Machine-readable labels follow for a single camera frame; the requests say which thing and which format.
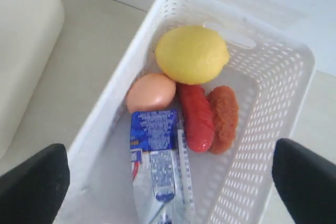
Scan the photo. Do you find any cream plastic storage bin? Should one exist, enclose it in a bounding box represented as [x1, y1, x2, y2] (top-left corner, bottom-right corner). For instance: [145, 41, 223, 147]
[1, 0, 65, 155]

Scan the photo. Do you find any blue white milk carton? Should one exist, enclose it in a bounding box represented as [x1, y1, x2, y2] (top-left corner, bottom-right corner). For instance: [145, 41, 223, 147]
[130, 109, 195, 223]

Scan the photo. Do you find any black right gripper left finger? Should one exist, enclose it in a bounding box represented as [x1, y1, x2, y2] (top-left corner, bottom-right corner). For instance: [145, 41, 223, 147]
[1, 143, 70, 223]

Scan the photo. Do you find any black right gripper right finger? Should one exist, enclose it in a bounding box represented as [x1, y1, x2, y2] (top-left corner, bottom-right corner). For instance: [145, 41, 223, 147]
[271, 138, 335, 223]

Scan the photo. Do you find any fried chicken nugget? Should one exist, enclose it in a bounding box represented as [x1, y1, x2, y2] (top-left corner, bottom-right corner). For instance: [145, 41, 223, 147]
[207, 86, 239, 154]

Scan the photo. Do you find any white perforated plastic basket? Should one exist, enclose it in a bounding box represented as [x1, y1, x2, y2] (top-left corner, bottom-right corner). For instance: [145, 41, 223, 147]
[55, 0, 315, 223]

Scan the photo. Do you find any yellow lemon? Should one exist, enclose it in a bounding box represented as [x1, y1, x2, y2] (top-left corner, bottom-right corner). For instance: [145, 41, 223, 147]
[154, 26, 230, 85]

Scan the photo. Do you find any brown egg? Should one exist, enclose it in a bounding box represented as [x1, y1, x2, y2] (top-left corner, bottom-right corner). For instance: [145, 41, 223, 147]
[126, 73, 176, 113]

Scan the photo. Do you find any red sausage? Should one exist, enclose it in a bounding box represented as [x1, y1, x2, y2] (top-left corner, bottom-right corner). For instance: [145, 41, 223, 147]
[177, 83, 215, 153]

